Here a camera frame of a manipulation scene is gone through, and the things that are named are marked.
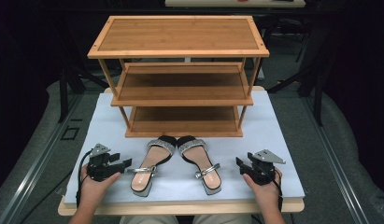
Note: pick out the white foam mat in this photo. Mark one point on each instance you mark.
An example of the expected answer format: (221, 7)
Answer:
(180, 189)

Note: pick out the wooden three-tier shoe rack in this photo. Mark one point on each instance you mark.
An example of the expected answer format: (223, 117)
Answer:
(180, 37)

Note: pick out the person's right hand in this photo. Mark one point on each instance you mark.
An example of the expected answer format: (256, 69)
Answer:
(266, 194)

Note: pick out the metal floor rail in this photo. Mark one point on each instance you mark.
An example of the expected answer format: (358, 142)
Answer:
(339, 168)
(34, 165)

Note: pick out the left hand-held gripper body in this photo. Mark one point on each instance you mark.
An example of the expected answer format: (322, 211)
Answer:
(99, 166)

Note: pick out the light wooden table board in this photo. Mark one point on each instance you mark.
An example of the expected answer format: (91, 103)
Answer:
(180, 209)

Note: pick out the black metal stand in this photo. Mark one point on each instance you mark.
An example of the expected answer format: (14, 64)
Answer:
(63, 93)
(317, 93)

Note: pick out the person's leg in beige trousers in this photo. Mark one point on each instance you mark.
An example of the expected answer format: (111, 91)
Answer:
(149, 219)
(222, 219)

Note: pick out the person's left hand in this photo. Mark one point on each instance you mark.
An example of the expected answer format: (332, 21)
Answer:
(93, 186)

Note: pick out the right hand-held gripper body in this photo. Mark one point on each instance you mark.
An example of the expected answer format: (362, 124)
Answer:
(263, 169)

